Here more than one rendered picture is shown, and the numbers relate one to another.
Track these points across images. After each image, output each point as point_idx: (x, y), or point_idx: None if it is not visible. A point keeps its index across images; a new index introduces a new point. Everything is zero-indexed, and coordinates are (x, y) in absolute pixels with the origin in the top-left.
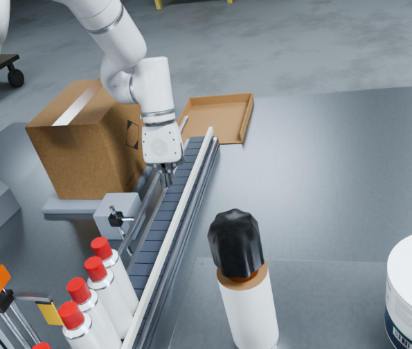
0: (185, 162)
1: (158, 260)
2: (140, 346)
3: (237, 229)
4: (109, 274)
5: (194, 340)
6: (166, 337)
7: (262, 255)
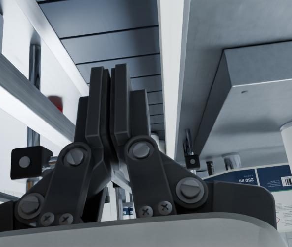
0: (270, 192)
1: (172, 135)
2: (175, 143)
3: None
4: None
5: (235, 134)
6: (187, 108)
7: None
